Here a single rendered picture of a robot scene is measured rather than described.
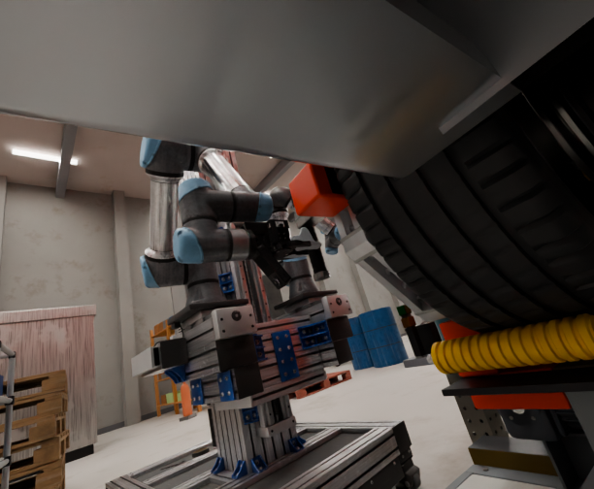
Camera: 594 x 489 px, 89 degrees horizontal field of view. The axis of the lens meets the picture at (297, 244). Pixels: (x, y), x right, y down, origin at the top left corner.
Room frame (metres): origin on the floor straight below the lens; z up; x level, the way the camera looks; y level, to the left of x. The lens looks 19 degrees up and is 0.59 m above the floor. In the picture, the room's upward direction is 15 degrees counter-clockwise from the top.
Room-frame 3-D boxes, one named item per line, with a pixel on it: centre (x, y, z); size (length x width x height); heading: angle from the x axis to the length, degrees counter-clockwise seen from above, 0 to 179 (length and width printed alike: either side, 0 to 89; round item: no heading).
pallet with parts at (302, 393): (5.21, 0.36, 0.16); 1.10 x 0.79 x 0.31; 135
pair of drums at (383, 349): (6.17, -0.90, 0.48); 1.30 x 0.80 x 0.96; 41
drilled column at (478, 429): (1.46, -0.54, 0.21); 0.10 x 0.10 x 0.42; 37
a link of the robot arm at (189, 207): (0.62, 0.18, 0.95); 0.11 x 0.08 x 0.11; 125
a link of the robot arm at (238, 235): (0.65, 0.14, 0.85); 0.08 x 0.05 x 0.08; 37
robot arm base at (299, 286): (1.45, 0.03, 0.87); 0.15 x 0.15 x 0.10
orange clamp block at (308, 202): (0.50, -0.07, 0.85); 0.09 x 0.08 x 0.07; 127
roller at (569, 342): (0.55, -0.28, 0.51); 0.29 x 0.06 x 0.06; 37
